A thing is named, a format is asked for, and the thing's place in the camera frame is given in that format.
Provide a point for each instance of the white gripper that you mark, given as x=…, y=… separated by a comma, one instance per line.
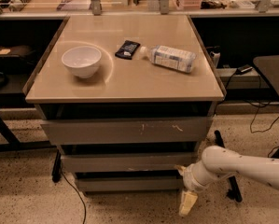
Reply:
x=189, y=179

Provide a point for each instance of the grey bottom drawer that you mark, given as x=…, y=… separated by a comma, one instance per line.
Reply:
x=129, y=181

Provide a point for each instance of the grey drawer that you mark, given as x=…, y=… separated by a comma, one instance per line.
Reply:
x=130, y=162
x=125, y=131
x=129, y=181

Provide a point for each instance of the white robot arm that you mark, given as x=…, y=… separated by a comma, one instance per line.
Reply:
x=219, y=163

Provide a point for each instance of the grey middle drawer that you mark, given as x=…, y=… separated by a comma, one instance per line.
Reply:
x=130, y=162

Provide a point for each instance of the grey top drawer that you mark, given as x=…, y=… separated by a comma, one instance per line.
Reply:
x=125, y=131

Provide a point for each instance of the beige top drawer cabinet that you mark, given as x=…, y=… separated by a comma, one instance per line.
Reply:
x=126, y=89

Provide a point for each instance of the black table leg bar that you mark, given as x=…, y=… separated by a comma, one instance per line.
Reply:
x=234, y=192

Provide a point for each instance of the clear plastic water bottle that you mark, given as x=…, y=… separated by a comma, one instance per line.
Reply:
x=176, y=59

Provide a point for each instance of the black power adapter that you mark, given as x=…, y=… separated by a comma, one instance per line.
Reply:
x=243, y=69

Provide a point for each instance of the dark round side table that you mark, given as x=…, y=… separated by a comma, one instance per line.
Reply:
x=268, y=67

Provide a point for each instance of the dark snack packet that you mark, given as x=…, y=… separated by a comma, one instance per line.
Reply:
x=127, y=50

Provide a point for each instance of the white ceramic bowl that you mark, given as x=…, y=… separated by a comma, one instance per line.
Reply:
x=82, y=61

